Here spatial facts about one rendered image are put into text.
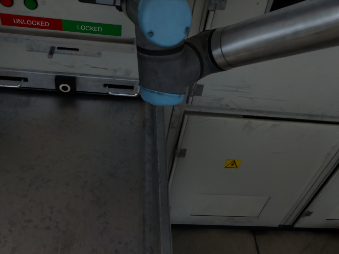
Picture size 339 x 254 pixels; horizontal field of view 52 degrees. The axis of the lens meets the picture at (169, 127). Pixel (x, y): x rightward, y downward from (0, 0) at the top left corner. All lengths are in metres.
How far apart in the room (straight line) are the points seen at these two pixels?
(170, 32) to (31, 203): 0.53
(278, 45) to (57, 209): 0.61
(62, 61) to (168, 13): 0.56
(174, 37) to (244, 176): 0.99
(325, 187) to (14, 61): 1.35
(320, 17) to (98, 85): 0.72
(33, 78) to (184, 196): 0.83
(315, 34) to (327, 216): 1.44
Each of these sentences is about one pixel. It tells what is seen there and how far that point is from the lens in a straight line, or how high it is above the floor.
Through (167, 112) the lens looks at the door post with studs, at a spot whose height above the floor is 0.79.
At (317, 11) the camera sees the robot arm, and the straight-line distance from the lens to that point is 0.62.
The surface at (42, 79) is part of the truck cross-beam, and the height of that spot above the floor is 0.90.
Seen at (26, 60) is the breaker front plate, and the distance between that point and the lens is 1.13.
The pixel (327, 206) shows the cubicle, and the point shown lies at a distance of 1.88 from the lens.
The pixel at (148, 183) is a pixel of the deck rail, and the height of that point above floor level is 0.85.
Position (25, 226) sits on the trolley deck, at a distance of 0.88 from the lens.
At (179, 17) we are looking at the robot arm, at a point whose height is 1.32.
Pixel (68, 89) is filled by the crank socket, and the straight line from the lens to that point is 1.11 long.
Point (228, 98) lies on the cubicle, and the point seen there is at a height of 0.89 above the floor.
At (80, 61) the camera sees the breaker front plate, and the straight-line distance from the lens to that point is 1.09.
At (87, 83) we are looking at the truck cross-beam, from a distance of 1.12.
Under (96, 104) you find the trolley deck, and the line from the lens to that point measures 1.13.
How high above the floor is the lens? 1.60
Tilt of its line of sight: 44 degrees down
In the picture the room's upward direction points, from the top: 12 degrees clockwise
